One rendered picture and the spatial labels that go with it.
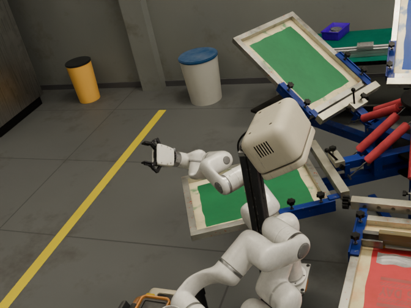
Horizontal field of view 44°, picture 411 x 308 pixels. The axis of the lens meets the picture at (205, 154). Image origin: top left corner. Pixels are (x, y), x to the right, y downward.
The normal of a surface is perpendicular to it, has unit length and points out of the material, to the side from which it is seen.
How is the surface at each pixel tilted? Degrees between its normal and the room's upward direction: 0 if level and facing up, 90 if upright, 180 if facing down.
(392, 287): 0
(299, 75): 32
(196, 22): 90
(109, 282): 0
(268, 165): 90
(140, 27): 90
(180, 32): 90
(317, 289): 0
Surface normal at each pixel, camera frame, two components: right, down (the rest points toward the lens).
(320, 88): 0.16, -0.55
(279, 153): -0.32, 0.54
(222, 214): -0.18, -0.84
